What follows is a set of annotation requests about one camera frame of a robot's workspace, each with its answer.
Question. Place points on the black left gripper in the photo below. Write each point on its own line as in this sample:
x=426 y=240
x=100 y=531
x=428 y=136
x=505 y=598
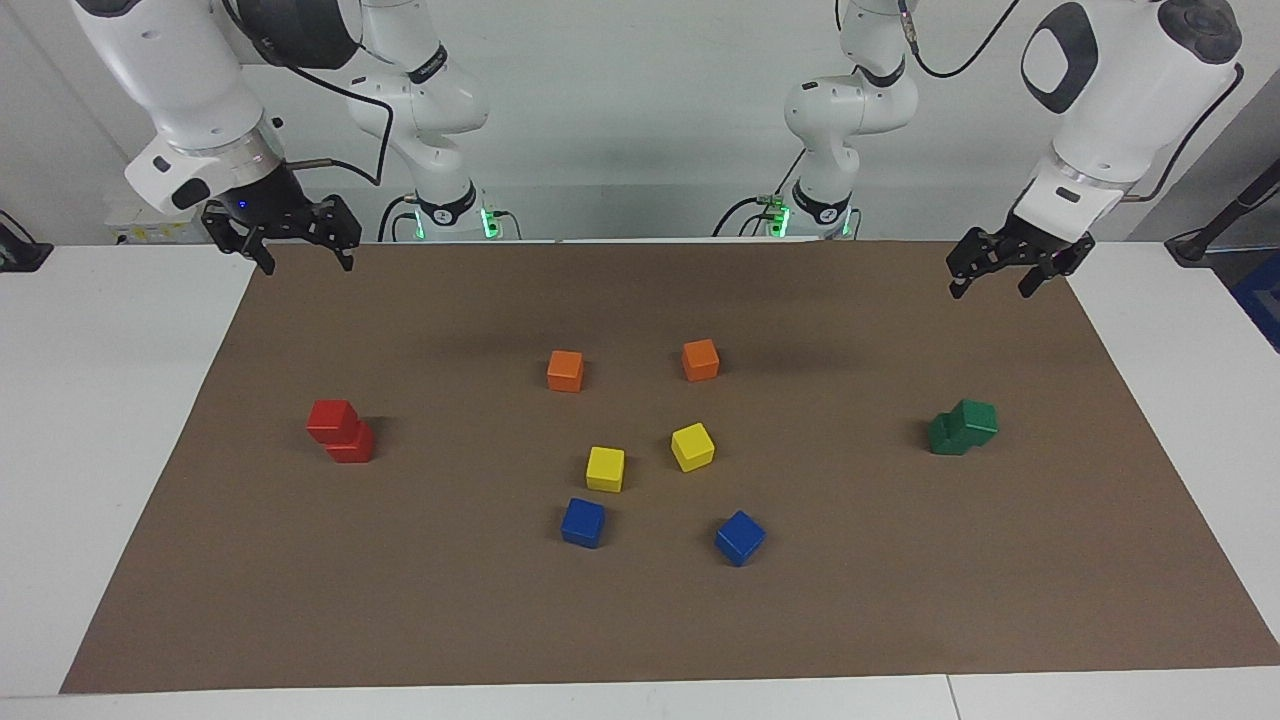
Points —
x=1030 y=240

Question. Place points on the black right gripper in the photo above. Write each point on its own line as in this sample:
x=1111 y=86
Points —
x=262 y=205

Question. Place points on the green wooden block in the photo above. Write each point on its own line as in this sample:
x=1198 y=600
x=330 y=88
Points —
x=975 y=420
x=943 y=438

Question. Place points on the red wooden block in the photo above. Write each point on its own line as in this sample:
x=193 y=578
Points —
x=355 y=448
x=330 y=418

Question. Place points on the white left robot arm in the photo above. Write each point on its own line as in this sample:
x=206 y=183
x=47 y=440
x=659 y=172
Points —
x=1110 y=110

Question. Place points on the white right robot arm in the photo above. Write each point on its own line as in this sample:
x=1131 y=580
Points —
x=180 y=80

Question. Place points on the white power box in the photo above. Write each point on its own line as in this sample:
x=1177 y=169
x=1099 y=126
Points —
x=130 y=228

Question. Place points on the black stand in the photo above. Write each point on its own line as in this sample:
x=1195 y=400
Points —
x=1225 y=215

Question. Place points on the blue box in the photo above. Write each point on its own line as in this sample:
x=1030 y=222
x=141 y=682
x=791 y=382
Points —
x=1262 y=298

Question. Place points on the black table clamp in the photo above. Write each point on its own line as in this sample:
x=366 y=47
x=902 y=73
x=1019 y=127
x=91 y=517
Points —
x=18 y=252

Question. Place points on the orange wooden block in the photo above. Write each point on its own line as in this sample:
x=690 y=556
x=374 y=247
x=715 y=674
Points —
x=565 y=372
x=700 y=360

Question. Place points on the brown table mat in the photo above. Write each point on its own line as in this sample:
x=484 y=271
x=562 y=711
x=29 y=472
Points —
x=900 y=600

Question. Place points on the yellow wooden block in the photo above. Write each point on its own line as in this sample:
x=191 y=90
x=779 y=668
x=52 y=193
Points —
x=605 y=470
x=692 y=447

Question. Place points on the blue wooden block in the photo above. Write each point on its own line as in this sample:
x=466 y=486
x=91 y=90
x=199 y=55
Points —
x=583 y=523
x=739 y=538

